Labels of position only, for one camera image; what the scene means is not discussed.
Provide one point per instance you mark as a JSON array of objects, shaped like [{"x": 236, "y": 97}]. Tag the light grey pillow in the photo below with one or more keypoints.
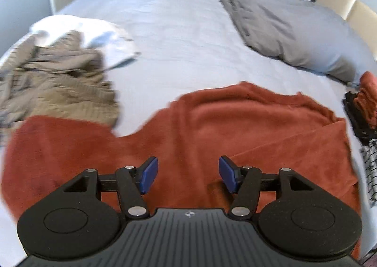
[{"x": 324, "y": 37}]

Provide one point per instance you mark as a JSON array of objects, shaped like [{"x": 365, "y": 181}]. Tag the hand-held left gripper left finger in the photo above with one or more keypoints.
[{"x": 148, "y": 175}]

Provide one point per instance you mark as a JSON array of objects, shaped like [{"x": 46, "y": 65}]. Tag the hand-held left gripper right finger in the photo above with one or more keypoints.
[{"x": 228, "y": 175}]

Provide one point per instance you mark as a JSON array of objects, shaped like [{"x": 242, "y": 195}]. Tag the beige ribbed garment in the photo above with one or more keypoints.
[{"x": 59, "y": 78}]

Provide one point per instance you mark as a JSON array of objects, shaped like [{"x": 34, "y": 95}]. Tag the cream padded headboard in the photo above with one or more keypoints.
[{"x": 353, "y": 10}]

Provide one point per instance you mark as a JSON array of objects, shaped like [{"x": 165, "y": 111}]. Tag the bed with grey sheet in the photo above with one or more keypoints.
[{"x": 176, "y": 19}]

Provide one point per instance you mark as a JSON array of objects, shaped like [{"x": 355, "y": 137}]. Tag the folded black garment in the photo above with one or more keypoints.
[{"x": 356, "y": 125}]

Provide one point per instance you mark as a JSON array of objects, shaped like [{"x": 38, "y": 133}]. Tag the dark grey pillow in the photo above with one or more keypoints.
[{"x": 253, "y": 19}]

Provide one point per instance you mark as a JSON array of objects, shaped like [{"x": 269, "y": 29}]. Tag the rust fleece pants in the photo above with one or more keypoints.
[{"x": 221, "y": 125}]

